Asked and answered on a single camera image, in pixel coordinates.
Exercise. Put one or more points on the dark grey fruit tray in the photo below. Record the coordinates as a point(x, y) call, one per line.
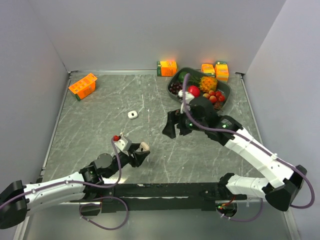
point(221, 86)

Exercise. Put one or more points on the orange juice carton left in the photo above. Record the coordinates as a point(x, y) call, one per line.
point(83, 87)

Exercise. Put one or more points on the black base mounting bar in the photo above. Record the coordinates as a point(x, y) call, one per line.
point(161, 196)

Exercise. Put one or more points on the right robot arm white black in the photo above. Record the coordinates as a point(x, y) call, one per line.
point(281, 182)

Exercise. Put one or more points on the orange juice carton centre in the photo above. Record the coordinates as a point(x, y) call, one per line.
point(166, 68)

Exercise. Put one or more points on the red apple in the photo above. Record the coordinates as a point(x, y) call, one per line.
point(194, 90)

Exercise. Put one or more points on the orange spiky fruit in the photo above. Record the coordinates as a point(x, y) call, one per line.
point(208, 83)

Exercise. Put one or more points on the orange juice carton lying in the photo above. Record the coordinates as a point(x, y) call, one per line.
point(208, 69)

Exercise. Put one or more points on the white earbud charging case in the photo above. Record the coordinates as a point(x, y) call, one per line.
point(132, 114)

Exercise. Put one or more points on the purple grape bunch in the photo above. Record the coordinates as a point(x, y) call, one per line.
point(175, 87)

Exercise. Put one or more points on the orange juice carton right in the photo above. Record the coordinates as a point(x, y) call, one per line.
point(221, 71)

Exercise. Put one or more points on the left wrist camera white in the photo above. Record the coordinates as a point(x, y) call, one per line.
point(123, 144)

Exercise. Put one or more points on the green lime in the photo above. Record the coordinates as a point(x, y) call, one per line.
point(182, 75)

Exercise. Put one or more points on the beige earbud charging case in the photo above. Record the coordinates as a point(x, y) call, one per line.
point(144, 147)

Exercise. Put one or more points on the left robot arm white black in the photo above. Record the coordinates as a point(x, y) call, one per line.
point(18, 200)

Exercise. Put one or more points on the red cherry bunch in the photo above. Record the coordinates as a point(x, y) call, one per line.
point(216, 98)

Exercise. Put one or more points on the green leafy sprig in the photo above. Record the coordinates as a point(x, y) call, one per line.
point(194, 80)

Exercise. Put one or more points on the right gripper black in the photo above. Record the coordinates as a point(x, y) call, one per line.
point(173, 118)

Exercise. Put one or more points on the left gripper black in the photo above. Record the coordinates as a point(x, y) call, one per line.
point(138, 156)

